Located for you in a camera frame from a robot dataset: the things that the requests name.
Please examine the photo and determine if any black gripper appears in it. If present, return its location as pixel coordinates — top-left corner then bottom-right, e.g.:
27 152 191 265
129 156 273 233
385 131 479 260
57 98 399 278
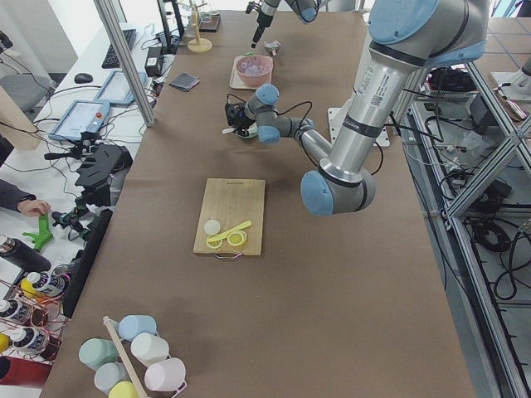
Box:
225 102 254 133
251 8 272 47

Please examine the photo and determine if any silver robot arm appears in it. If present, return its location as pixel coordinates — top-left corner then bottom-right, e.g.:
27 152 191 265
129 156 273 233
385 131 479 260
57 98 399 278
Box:
225 0 489 216
246 0 329 49

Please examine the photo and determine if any metal ice scoop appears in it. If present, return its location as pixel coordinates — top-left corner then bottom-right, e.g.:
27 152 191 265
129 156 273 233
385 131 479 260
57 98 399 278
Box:
264 41 281 57

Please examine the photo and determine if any mint green bowl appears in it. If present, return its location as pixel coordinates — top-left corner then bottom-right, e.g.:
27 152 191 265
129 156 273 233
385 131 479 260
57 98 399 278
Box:
237 125 258 139

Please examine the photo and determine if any pink bowl of ice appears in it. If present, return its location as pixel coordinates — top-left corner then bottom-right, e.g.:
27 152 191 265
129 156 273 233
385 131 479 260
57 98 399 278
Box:
236 55 274 87

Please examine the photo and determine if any cream plastic tray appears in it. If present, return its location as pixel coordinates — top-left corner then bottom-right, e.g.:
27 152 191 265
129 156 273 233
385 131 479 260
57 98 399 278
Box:
229 56 259 90

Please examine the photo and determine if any grey folded cloth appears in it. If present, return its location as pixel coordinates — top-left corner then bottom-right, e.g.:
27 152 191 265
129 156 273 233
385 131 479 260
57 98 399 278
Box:
169 72 201 92

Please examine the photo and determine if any wooden cup tree stand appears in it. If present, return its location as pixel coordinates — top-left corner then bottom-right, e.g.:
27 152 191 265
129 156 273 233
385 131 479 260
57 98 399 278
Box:
183 1 212 53

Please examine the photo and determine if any wooden cutting board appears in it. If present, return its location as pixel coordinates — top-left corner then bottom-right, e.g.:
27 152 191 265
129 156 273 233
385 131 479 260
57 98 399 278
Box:
193 178 266 256

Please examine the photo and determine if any blue teach pendant far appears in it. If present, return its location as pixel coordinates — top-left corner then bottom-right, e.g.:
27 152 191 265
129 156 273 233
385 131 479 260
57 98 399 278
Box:
94 70 134 107

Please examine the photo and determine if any blue teach pendant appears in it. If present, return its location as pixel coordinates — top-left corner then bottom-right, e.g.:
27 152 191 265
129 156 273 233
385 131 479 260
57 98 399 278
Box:
94 70 134 107
48 100 110 141

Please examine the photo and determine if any lemon slice stack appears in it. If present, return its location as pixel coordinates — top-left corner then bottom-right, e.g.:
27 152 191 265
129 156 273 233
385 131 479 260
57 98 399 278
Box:
227 230 247 247

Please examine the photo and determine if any yellow plastic knife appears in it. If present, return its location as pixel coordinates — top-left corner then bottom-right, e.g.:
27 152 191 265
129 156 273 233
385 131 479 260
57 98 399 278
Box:
207 220 252 243

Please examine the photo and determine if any single lemon slice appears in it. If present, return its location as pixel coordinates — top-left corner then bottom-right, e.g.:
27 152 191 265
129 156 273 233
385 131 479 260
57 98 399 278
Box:
206 235 223 250

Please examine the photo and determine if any black keyboard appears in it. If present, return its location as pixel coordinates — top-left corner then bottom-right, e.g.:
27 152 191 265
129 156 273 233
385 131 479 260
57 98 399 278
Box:
101 28 138 70

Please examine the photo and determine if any blue teach pendant near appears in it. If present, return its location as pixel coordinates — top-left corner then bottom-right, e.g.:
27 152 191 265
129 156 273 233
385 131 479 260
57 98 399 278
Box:
48 100 110 141

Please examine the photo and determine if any black computer mouse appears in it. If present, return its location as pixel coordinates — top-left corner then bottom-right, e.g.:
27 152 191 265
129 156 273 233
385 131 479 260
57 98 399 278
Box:
74 73 93 84

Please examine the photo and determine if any seated person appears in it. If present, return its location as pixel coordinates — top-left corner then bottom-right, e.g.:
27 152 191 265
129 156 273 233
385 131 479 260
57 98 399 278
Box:
0 132 52 216

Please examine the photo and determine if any pastel cup rack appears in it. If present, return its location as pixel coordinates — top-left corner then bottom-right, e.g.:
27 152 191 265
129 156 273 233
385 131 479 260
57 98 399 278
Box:
78 315 188 397

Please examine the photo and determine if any aluminium frame post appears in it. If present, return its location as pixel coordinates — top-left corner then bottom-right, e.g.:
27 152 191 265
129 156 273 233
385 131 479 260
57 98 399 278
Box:
94 0 155 128

